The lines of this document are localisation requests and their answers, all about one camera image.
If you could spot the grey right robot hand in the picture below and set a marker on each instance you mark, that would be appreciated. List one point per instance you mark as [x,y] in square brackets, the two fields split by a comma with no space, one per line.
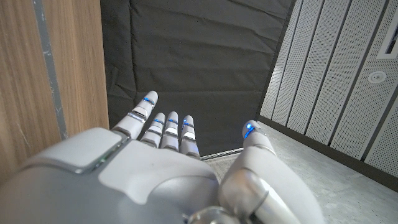
[149,174]

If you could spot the black backdrop curtain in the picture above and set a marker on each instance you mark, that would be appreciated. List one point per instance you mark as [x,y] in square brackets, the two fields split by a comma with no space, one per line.
[199,56]

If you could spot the grey tape strip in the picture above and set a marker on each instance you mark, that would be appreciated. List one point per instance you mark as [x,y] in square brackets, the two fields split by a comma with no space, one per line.
[49,62]

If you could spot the round white ceiling fixture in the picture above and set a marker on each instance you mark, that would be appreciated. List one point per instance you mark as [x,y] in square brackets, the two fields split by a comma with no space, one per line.
[377,76]

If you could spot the rectangular ceiling vent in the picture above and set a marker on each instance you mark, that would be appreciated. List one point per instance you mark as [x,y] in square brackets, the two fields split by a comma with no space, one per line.
[391,46]

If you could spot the ribbed metal rail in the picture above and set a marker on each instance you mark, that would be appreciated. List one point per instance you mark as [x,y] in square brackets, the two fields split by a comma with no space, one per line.
[222,153]

